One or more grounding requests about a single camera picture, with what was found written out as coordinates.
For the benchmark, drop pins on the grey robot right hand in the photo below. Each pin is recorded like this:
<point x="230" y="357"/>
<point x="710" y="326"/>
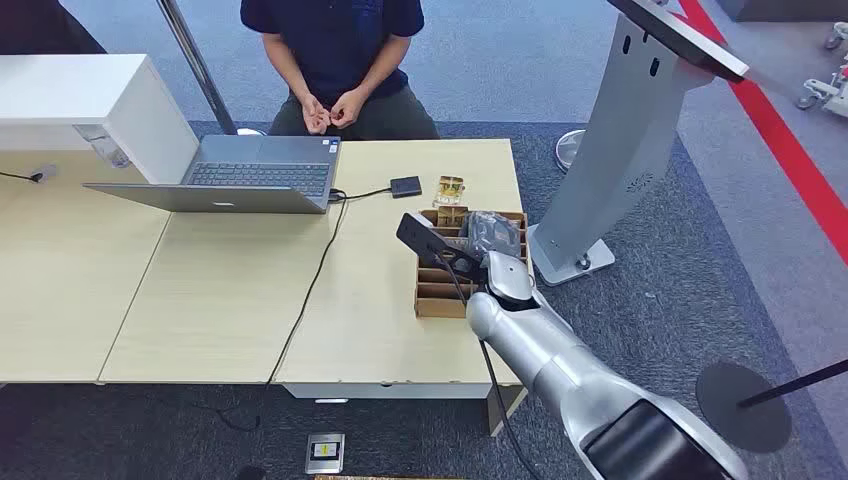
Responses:
<point x="493" y="233"/>

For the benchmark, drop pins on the person's left forearm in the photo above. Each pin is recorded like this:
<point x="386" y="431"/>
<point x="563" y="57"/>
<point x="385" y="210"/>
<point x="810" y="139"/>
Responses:
<point x="385" y="61"/>

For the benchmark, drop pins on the person's right forearm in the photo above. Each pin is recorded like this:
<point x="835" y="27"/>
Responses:
<point x="286" y="66"/>

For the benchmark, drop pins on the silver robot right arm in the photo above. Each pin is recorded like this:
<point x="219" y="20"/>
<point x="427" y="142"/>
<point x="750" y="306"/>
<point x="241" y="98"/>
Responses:
<point x="563" y="358"/>

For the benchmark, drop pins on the gold card in sleeve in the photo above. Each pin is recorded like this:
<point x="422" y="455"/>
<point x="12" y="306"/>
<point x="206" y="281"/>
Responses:
<point x="450" y="189"/>

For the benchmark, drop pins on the small black card reader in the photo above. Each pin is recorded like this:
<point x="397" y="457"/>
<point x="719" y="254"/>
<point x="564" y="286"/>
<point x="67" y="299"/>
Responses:
<point x="405" y="186"/>

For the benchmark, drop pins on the person's left hand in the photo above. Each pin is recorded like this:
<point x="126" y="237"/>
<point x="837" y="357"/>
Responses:
<point x="346" y="108"/>

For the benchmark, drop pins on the person's hand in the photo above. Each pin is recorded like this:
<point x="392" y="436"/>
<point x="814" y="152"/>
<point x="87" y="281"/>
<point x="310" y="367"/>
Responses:
<point x="314" y="112"/>
<point x="346" y="108"/>

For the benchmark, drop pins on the person's right hand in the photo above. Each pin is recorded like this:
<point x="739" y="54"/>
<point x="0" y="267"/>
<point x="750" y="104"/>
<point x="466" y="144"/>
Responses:
<point x="314" y="112"/>

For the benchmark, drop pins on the person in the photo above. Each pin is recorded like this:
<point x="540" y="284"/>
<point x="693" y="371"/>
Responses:
<point x="338" y="53"/>

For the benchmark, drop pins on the cardboard divider box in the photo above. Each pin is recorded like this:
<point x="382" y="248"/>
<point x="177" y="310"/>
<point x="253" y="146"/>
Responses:
<point x="438" y="291"/>

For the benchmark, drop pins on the silver round stanchion base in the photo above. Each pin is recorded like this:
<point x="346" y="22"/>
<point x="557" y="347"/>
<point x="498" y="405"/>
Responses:
<point x="568" y="151"/>
<point x="250" y="131"/>

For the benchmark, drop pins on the silver kiosk stand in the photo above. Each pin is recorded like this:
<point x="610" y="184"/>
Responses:
<point x="616" y="152"/>

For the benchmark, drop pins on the wooden desk leg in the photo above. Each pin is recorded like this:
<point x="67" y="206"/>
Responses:
<point x="505" y="409"/>

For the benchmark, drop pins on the grey open laptop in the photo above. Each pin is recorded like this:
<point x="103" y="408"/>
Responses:
<point x="258" y="177"/>

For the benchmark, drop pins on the black kiosk screen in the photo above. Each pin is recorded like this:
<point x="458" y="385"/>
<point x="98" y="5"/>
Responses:
<point x="682" y="36"/>

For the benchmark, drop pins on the silver floor socket box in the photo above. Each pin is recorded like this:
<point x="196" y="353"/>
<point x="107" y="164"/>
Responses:
<point x="325" y="453"/>

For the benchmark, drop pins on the black round stand base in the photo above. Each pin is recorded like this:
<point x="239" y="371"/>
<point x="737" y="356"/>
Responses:
<point x="742" y="424"/>

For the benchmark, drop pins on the black stand pole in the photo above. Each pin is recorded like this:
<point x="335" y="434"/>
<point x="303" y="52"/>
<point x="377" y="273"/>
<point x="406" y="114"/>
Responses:
<point x="795" y="383"/>

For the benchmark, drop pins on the silver stanchion pole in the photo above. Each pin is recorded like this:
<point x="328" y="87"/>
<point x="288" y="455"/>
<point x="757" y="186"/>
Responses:
<point x="197" y="66"/>

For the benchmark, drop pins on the white wheeled cart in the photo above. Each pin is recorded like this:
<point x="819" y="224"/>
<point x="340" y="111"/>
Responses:
<point x="829" y="86"/>

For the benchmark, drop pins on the white cabinet box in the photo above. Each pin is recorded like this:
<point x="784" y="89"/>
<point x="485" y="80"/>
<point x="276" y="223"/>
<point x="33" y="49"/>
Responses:
<point x="79" y="99"/>

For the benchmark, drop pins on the dark bulky object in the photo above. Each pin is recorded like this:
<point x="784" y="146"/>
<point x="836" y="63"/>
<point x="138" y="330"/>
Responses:
<point x="40" y="25"/>

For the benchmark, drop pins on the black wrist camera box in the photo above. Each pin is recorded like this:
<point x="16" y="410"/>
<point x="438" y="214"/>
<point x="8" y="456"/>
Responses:
<point x="418" y="236"/>

